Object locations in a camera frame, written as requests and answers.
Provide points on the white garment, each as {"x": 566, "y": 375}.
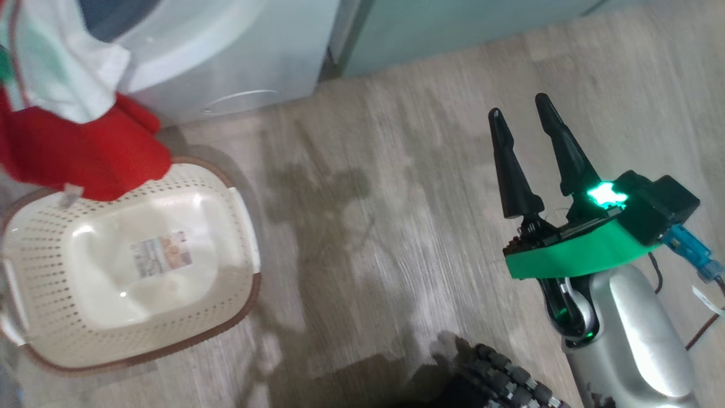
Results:
{"x": 62, "y": 62}

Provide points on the white front-load washing machine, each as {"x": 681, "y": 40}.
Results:
{"x": 226, "y": 56}

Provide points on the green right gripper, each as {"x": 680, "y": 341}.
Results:
{"x": 578, "y": 255}

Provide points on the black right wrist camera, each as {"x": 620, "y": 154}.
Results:
{"x": 660, "y": 207}

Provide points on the printed basket label sticker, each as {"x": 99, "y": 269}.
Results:
{"x": 161, "y": 254}

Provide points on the cream basket with brown rim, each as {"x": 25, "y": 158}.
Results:
{"x": 113, "y": 272}

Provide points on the round white filter cover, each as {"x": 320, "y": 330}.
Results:
{"x": 241, "y": 101}

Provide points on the pale green cabinet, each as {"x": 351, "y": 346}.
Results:
{"x": 453, "y": 28}

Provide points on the red and white jersey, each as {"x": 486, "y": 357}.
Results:
{"x": 79, "y": 153}

